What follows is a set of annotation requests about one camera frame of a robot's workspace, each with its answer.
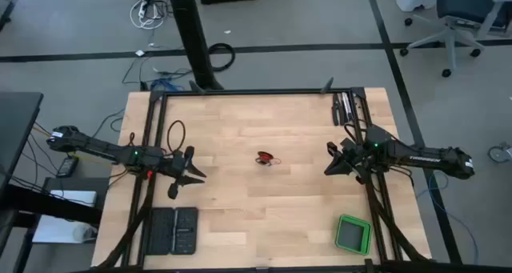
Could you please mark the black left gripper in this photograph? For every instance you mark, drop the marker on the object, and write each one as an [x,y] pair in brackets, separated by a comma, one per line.
[176,167]

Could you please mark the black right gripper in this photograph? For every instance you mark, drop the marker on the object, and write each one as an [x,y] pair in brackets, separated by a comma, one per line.
[354,157]

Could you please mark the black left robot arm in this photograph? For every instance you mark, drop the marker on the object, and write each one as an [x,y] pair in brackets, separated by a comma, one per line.
[100,147]

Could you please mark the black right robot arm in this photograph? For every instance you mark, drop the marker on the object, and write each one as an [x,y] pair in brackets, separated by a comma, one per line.
[420,157]

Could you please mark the black open tool case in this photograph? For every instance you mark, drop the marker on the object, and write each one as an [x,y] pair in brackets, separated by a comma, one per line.
[160,231]

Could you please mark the green square tray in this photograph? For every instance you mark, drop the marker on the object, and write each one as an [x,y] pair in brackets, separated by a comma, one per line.
[352,235]

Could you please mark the white flat device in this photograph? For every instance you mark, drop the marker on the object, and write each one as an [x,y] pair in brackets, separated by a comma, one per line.
[74,198]

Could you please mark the clear plastic cup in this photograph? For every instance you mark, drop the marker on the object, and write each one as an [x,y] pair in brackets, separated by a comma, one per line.
[85,233]

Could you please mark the black power adapter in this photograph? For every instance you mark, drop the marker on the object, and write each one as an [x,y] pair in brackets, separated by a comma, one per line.
[67,167]

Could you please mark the small white floor plug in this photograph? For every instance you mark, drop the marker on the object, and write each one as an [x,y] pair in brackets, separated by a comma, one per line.
[140,53]

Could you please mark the black tower fan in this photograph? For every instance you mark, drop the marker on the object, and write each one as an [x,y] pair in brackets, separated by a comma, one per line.
[192,37]

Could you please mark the grey caster wheel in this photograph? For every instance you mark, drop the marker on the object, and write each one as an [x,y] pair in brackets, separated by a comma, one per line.
[498,154]

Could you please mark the white blue office chair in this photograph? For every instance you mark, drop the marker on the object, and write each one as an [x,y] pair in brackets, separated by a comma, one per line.
[450,29]

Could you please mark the black desk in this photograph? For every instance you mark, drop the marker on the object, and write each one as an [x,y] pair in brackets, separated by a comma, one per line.
[18,125]

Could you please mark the black aluminium rig frame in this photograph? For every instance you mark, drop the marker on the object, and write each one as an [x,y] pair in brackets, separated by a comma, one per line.
[260,92]

